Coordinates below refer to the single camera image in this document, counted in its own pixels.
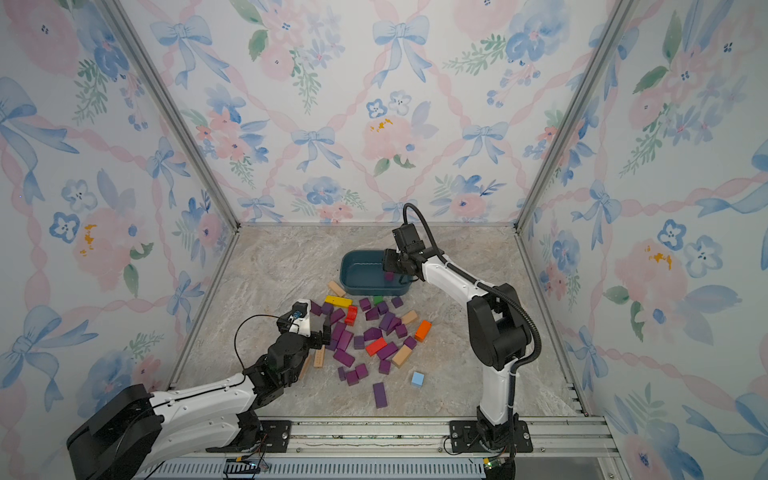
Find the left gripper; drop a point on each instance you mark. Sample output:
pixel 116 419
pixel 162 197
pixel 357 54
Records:
pixel 318 340

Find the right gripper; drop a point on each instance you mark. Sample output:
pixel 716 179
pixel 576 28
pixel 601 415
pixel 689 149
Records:
pixel 385 258

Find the purple long brick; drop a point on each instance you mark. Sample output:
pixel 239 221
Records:
pixel 380 397
pixel 344 358

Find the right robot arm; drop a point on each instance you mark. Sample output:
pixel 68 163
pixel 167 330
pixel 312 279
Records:
pixel 502 335

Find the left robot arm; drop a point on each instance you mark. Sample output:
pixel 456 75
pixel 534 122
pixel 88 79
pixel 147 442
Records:
pixel 138 429

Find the teal plastic storage bin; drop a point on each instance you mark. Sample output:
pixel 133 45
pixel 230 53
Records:
pixel 361 274

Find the natural wood brick near bin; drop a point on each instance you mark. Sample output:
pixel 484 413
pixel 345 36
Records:
pixel 336 289

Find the purple brick far left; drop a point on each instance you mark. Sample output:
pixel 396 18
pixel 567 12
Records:
pixel 315 308

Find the natural wood long brick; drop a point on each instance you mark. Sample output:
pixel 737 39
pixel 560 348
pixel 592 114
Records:
pixel 319 358

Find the yellow long brick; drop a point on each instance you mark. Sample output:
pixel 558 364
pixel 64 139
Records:
pixel 340 302

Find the red arch brick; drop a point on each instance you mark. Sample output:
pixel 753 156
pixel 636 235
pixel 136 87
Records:
pixel 351 316

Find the natural wood brick right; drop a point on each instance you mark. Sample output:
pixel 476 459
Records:
pixel 410 317

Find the purple triangle brick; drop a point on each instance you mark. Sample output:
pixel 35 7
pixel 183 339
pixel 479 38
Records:
pixel 386 321

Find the red rectangular brick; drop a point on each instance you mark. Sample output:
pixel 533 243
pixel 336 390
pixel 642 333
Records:
pixel 373 348

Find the orange brick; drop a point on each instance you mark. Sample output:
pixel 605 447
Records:
pixel 422 331

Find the purple brick beside red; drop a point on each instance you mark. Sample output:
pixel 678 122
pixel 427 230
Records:
pixel 388 351

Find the natural wood brick lower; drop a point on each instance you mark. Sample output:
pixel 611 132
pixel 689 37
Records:
pixel 401 356

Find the purple long brick front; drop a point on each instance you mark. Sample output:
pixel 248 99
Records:
pixel 380 397

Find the light blue cube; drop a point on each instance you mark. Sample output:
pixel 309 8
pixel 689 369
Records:
pixel 418 379

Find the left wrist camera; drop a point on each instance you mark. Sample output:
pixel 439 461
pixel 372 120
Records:
pixel 300 319

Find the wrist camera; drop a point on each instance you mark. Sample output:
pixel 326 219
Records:
pixel 407 239
pixel 300 319

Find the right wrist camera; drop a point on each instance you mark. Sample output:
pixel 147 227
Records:
pixel 407 239

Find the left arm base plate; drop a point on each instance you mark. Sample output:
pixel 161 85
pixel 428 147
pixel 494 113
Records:
pixel 270 436

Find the aluminium front rail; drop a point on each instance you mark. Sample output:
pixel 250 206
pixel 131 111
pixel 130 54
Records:
pixel 410 448

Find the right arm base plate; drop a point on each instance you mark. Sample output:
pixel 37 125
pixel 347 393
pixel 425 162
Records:
pixel 478 437

